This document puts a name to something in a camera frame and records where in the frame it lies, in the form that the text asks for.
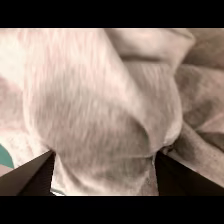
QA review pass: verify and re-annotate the light grey garment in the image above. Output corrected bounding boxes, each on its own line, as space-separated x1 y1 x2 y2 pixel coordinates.
0 28 224 197

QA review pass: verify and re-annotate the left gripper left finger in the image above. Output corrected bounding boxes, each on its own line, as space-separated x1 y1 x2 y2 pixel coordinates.
0 149 56 197

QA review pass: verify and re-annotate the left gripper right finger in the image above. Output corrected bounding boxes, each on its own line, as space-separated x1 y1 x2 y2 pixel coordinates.
154 150 224 197

